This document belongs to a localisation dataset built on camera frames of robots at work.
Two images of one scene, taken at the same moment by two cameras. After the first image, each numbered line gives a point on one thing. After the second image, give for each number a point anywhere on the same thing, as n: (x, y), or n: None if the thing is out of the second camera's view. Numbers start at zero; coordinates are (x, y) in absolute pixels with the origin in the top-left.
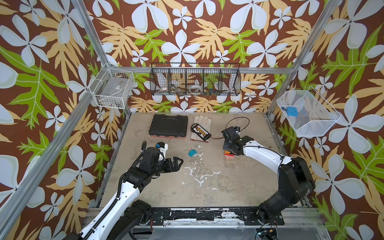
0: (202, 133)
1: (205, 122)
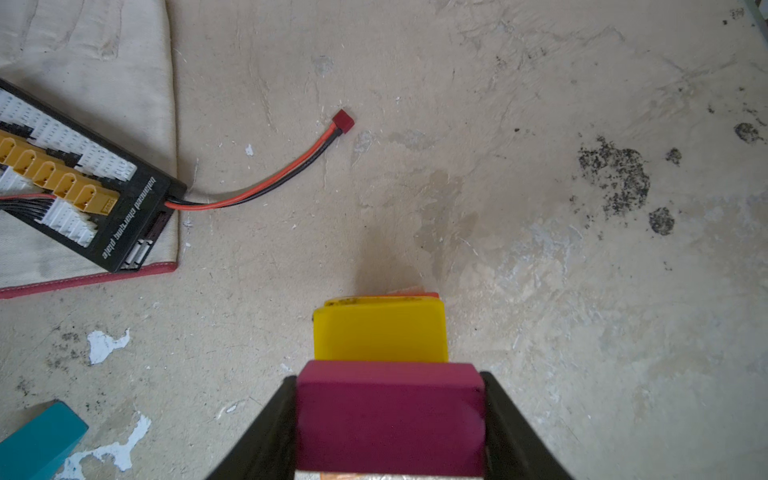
0: (76, 183)
1: (104, 67)
